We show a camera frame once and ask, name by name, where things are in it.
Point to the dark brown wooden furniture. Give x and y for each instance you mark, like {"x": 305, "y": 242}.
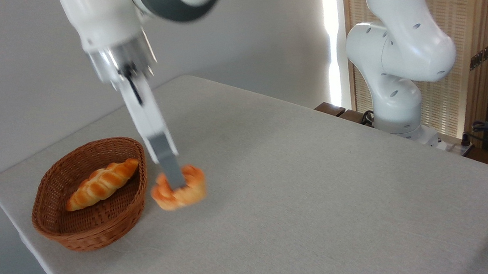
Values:
{"x": 335, "y": 110}

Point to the round orange bread bun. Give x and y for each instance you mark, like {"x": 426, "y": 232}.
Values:
{"x": 192, "y": 191}

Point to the bamboo folding screen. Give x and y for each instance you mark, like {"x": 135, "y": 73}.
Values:
{"x": 467, "y": 1}

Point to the brown wicker basket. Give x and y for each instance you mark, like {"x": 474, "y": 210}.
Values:
{"x": 98, "y": 227}

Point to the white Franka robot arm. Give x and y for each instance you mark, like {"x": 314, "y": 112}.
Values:
{"x": 403, "y": 45}

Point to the white power strip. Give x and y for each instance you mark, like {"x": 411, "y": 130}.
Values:
{"x": 454, "y": 145}

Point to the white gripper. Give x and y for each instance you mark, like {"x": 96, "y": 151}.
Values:
{"x": 144, "y": 111}

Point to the beige tablecloth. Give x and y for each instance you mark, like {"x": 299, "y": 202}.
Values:
{"x": 325, "y": 201}

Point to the long twisted bread loaf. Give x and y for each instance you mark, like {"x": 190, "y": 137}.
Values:
{"x": 102, "y": 183}

